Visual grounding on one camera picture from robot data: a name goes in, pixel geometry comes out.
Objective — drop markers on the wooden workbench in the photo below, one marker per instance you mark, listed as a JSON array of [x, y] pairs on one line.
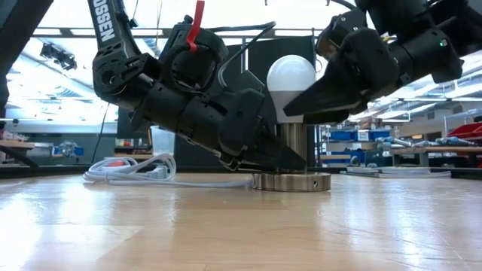
[[433, 150]]

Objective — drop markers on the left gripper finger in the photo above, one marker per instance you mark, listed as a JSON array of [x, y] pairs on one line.
[[275, 158]]

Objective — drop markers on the white lightbulb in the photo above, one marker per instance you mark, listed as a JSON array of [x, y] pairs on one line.
[[290, 75]]

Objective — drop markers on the red storage bin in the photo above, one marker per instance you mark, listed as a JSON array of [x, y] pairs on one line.
[[468, 131]]

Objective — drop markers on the black monitor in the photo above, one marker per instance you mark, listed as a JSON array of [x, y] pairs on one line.
[[124, 130]]

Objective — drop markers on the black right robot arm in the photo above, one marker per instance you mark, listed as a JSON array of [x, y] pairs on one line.
[[433, 49]]

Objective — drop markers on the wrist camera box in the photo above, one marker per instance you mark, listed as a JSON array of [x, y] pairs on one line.
[[241, 81], [331, 34]]

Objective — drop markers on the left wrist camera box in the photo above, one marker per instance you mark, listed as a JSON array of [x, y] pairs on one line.
[[241, 81]]

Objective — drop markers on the brass lamp socket base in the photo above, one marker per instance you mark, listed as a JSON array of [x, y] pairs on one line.
[[293, 182]]

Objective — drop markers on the wooden table with black leg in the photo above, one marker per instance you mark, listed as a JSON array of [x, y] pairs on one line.
[[15, 144]]

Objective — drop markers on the grey blue tool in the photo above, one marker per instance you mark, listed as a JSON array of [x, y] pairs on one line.
[[395, 142], [452, 141]]

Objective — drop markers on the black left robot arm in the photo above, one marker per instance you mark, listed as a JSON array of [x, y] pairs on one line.
[[120, 71]]

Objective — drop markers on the hard drive in antistatic bag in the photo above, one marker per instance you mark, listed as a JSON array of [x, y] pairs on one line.
[[395, 172]]

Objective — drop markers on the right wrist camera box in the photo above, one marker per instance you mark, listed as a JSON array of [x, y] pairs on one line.
[[331, 34]]

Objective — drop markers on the blue storage bin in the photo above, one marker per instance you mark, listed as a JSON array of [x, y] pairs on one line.
[[340, 135], [380, 134], [75, 150]]

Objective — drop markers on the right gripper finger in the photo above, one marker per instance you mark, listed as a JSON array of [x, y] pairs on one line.
[[327, 94], [331, 117]]

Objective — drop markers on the clear plastic bin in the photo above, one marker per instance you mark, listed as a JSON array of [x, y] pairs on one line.
[[162, 145]]

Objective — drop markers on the black ceiling track light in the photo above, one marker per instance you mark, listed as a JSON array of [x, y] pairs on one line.
[[58, 56]]

